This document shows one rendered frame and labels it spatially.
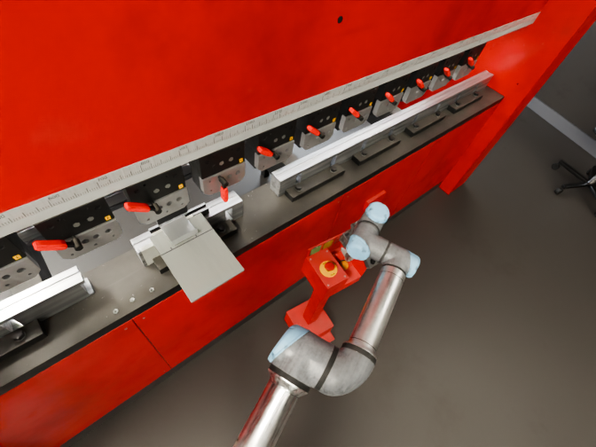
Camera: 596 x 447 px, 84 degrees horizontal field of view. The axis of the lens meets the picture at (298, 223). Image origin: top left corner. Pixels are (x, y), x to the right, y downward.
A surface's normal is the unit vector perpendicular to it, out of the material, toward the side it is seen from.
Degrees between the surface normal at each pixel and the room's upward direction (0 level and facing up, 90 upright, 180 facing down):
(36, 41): 90
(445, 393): 0
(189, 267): 0
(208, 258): 0
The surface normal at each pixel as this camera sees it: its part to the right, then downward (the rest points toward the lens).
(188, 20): 0.63, 0.68
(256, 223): 0.14, -0.58
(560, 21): -0.77, 0.45
